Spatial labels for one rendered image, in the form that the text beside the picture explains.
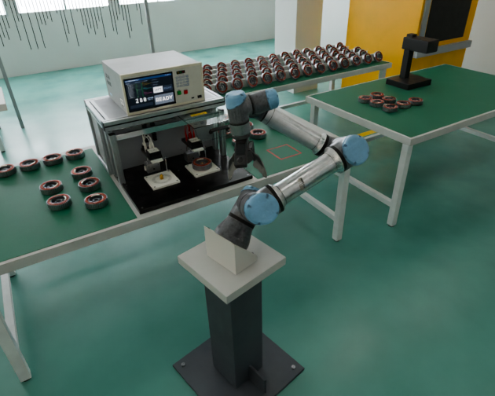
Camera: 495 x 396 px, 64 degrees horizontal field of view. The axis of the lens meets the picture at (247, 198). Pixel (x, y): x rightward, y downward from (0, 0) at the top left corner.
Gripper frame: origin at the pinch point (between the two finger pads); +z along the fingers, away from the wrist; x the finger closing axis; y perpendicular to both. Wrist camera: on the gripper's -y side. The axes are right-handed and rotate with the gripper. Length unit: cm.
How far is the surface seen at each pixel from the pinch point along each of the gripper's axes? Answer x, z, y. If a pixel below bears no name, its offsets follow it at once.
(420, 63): -166, 75, 353
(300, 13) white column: -32, 21, 446
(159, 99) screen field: 50, -16, 61
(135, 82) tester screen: 57, -27, 56
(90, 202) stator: 82, 17, 18
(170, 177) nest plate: 50, 23, 46
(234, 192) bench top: 15, 32, 40
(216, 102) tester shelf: 23, -5, 77
